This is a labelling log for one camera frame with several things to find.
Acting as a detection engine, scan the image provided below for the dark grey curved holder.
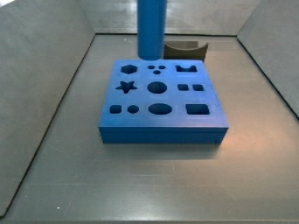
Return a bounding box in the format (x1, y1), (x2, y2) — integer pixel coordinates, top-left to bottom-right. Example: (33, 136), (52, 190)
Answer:
(162, 41), (209, 60)

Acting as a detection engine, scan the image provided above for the blue shape sorter block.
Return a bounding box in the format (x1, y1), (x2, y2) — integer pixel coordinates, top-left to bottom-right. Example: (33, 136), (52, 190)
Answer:
(97, 59), (229, 144)

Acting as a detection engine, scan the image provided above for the blue round cylinder peg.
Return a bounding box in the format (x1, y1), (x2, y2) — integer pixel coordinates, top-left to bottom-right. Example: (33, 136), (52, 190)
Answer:
(136, 0), (166, 60)

